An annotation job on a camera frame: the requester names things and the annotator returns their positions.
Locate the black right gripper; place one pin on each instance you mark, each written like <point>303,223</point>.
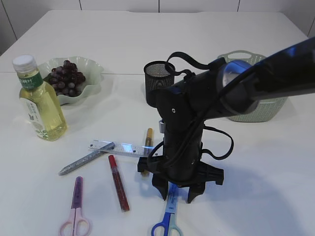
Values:
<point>189,171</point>

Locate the blue capped scissors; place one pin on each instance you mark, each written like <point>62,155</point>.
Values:
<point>169,219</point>

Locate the dark purple grape bunch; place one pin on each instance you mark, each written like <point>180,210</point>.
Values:
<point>66,80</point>

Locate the yellow tea plastic bottle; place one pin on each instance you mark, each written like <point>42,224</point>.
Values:
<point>39,100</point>

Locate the right black blue robot arm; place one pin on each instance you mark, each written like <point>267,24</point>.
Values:
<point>223,89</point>

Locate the red glitter pen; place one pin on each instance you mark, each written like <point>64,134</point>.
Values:
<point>118,184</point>

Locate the gold glitter pen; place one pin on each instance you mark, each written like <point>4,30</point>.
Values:
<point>148,141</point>

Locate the clear plastic ruler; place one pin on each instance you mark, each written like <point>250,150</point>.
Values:
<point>124,149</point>

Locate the silver glitter pen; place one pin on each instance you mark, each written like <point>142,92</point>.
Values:
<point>86,159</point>

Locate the black mesh pen holder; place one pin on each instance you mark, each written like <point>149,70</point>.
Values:
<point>156,76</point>

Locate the green plastic woven basket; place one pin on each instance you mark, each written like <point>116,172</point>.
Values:
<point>266,109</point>

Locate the green wavy glass plate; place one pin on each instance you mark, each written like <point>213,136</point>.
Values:
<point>91,69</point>

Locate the pink purple capped scissors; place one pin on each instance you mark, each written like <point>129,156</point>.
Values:
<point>76,217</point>

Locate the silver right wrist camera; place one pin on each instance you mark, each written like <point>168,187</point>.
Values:
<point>161,126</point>

